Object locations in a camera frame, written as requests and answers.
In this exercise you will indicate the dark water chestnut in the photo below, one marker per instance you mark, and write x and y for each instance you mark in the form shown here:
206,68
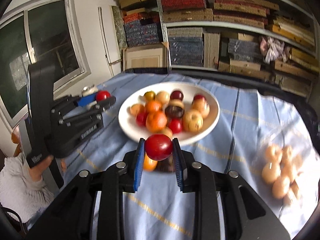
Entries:
166,166
174,111

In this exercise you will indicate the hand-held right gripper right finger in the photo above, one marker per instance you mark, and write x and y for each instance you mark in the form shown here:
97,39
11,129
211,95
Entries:
178,167

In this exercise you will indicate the cardboard framed panel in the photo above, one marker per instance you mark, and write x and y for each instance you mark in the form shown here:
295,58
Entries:
145,57

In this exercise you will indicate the metal shelving rack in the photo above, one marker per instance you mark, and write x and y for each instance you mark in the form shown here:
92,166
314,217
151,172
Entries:
287,7

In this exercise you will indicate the white framed window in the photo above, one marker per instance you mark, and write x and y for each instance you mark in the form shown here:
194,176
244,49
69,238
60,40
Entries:
50,37

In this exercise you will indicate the row of tan woven boxes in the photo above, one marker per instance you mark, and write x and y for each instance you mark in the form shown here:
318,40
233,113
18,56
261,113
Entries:
225,15

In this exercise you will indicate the white plate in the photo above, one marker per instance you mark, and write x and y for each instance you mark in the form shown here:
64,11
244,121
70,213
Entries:
125,120

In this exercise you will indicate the stack of yellow wooden boxes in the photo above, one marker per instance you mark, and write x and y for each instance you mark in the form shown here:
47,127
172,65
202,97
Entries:
292,32

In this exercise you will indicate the white drink can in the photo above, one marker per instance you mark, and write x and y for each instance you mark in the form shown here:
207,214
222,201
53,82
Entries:
90,90

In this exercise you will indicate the stack of red patterned boxes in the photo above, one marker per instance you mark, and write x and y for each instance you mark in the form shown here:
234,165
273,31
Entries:
182,0

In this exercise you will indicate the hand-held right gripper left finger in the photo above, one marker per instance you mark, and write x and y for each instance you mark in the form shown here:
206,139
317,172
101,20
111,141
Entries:
139,167

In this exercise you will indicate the mandarin orange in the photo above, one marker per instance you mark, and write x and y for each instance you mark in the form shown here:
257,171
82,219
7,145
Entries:
156,121
153,106

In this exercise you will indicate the green-orange tomato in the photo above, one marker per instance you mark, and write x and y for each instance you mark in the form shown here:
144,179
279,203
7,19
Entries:
149,96

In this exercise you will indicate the beige woven upright box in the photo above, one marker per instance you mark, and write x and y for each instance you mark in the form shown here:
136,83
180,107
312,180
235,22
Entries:
212,50

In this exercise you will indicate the clear plastic box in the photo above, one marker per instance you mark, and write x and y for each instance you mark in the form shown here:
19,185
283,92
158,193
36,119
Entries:
300,140

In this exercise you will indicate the stack of dark blue boxes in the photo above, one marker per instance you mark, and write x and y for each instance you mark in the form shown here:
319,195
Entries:
243,50
185,51

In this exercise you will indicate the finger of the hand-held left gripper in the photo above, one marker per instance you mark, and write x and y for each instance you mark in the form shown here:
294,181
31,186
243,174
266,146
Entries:
86,101
100,108

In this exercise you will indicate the orange tomato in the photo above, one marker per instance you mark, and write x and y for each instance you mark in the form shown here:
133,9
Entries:
150,164

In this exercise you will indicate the crumpled cloth on shelf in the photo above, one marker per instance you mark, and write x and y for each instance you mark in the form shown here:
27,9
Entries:
273,48

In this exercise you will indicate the green marbled panel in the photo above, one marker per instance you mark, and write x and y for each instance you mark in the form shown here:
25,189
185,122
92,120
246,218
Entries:
117,25

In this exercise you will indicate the stack of blue floral boxes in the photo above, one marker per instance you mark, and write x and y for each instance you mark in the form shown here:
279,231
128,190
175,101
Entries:
141,33

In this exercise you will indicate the cluster of pale apples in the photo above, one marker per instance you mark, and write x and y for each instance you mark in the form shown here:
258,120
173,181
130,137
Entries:
271,172

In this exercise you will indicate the orange patterned boxes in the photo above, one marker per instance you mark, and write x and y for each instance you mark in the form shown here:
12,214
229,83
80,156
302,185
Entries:
131,18

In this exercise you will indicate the person's left hand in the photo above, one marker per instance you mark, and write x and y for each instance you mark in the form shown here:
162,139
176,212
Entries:
40,171

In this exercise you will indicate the white leaning strip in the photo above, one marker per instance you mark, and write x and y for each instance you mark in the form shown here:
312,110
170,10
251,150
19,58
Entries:
103,35

